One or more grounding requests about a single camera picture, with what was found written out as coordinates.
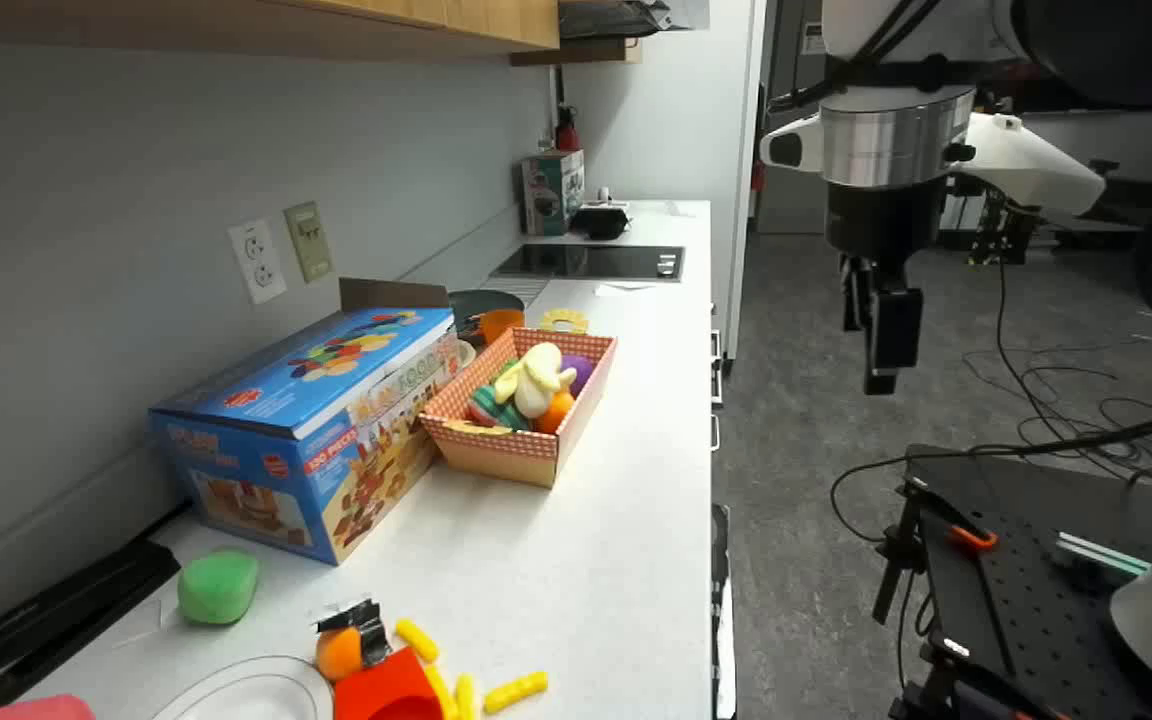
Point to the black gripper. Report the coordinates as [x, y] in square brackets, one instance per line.
[885, 213]

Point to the grey door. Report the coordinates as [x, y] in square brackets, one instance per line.
[788, 202]

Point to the orange clamp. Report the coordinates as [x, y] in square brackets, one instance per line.
[972, 539]

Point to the black glass cooktop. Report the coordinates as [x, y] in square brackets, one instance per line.
[589, 263]

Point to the black bowl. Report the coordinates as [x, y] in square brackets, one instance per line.
[599, 221]

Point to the purple toy vegetable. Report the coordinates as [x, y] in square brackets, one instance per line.
[580, 369]

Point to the yellow toy slice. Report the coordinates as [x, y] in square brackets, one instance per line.
[562, 323]

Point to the teal bar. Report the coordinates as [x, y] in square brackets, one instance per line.
[1101, 552]

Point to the orange toy fruit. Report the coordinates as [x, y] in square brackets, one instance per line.
[552, 408]

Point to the pale yellow toy corn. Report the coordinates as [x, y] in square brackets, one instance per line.
[540, 373]

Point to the black perforated table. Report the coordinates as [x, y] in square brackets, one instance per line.
[1041, 613]

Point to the teal cardboard box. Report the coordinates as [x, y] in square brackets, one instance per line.
[552, 189]

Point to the orange plastic cup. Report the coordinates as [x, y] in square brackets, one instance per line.
[496, 325]

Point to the stainless range hood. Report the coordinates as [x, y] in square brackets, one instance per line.
[630, 16]

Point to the red checkered cardboard basket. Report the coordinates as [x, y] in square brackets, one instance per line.
[509, 449]

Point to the green toy vegetable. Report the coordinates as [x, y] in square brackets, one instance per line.
[496, 408]

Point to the dark grey round plate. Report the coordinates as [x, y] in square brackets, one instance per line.
[483, 303]

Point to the yellow toy fry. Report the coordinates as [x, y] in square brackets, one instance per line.
[516, 689]
[416, 642]
[466, 696]

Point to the blue toy food box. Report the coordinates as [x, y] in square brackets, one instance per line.
[309, 427]

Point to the black toy piece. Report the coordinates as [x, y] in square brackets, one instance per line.
[356, 622]

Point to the red toy fries box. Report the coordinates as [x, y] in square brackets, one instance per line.
[390, 689]

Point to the orange toy ball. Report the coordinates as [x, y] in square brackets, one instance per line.
[336, 653]

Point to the green toy sponge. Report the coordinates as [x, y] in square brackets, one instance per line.
[219, 590]

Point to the small clear plate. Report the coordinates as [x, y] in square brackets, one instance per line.
[242, 689]

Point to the black flat device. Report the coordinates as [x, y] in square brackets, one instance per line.
[59, 622]

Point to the black camera stand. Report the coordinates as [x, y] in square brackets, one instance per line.
[1003, 225]

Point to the black clamp mount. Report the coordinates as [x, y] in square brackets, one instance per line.
[901, 544]

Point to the beige wall switch plate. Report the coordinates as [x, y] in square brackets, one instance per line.
[309, 243]

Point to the white wall outlet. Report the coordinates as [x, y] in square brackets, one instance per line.
[257, 263]

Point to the wooden wall cabinet frame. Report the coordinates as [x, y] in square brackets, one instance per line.
[136, 21]

